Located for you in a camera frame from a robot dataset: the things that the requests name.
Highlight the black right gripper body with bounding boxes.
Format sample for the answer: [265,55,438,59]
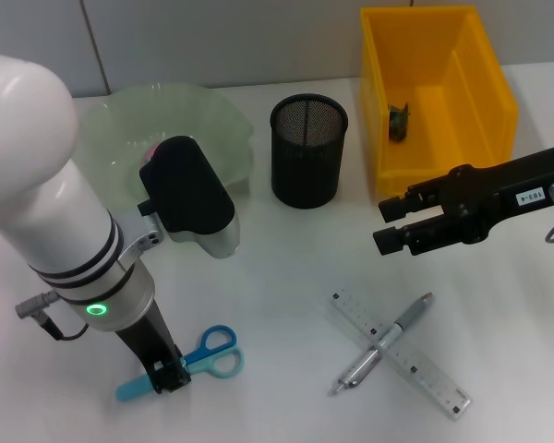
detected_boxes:
[444,141,554,246]

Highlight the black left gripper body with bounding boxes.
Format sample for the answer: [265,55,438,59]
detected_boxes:
[114,302,184,368]

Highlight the blue scissors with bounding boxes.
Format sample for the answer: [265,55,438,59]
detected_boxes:
[114,325,245,401]

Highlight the green plastic wrapper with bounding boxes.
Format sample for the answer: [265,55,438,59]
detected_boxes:
[387,102,413,143]

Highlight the silver grey pen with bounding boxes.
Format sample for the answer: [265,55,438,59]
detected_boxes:
[330,291,435,397]

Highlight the transparent plastic ruler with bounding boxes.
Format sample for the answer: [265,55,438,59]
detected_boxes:
[328,286,474,421]

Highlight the black mesh pen holder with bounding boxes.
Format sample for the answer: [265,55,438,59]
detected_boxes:
[270,93,350,210]

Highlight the green glass fruit bowl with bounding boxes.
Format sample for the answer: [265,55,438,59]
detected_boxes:
[76,81,259,195]

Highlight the yellow plastic bin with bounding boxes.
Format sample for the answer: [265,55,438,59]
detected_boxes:
[359,5,521,198]

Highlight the left gripper cable with plugs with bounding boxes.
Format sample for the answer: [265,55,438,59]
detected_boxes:
[14,292,92,342]

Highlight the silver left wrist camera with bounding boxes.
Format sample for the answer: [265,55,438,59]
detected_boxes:
[137,135,241,259]

